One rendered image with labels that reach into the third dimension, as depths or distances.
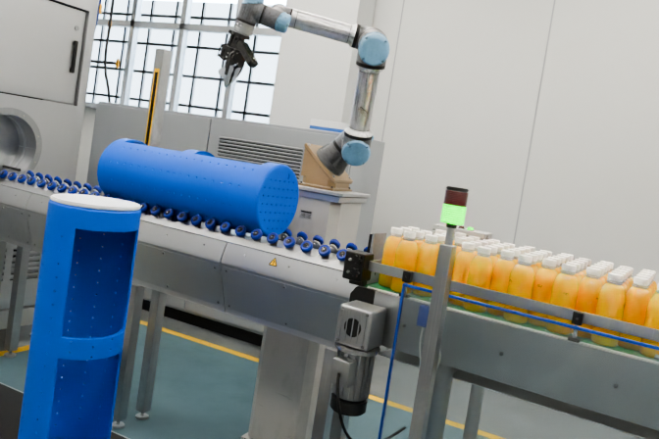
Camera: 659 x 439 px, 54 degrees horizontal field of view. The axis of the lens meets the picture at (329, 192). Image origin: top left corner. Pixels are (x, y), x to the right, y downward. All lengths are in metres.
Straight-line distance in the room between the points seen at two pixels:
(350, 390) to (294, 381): 0.87
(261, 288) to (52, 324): 0.72
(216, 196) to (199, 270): 0.31
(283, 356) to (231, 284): 0.50
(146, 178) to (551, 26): 3.28
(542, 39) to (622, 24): 0.53
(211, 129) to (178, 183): 1.88
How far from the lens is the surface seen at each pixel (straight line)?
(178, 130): 4.65
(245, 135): 4.32
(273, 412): 2.95
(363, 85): 2.56
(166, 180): 2.68
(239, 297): 2.51
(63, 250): 2.13
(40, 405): 2.28
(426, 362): 1.85
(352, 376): 1.97
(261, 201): 2.41
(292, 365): 2.84
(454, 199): 1.77
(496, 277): 1.99
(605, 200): 4.85
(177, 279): 2.71
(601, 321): 1.89
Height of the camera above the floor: 1.29
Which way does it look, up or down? 3 degrees down
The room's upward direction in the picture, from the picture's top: 9 degrees clockwise
